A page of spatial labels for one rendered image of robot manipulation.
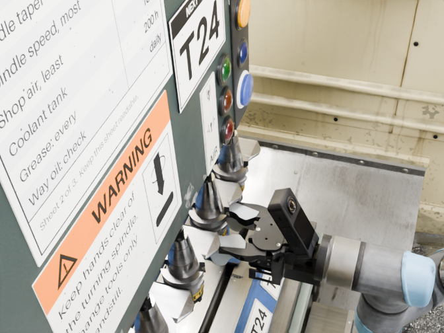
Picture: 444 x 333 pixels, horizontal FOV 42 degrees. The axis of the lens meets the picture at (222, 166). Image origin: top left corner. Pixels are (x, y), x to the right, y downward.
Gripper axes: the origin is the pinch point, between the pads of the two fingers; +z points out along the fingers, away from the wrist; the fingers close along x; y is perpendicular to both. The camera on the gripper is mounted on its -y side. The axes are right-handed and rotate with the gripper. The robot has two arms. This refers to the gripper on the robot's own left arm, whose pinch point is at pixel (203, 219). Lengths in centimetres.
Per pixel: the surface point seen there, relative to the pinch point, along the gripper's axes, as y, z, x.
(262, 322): 26.4, -10.1, 1.1
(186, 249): -7.6, -2.3, -11.9
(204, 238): -1.8, -2.1, -5.0
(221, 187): -1.9, -1.1, 6.0
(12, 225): -51, -10, -44
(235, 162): -4.6, -2.4, 9.5
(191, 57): -47, -10, -25
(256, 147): -2.0, -3.7, 17.0
